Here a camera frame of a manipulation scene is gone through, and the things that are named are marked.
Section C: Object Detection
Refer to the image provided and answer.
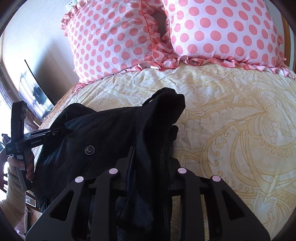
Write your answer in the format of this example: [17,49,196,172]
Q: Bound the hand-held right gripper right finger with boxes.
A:
[166,167,271,241]

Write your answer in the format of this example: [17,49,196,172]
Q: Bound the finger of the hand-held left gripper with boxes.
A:
[30,127,68,140]

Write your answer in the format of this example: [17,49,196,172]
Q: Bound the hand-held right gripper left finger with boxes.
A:
[25,146,139,241]

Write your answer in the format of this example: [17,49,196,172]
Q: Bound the black pants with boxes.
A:
[32,88,187,241]

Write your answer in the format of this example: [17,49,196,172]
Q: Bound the person's left forearm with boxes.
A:
[0,167,27,232]

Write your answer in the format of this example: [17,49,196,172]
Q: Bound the person's left hand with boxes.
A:
[7,155,35,182]

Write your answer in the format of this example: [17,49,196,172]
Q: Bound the flat screen television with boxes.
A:
[18,60,55,121]

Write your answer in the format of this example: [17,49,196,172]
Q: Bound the yellow patterned bed cover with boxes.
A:
[38,61,296,241]

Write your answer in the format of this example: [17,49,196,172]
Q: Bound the pink polka dot pillow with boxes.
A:
[60,0,176,84]
[153,0,291,77]

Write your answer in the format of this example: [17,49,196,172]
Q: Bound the wooden headboard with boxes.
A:
[281,14,296,70]

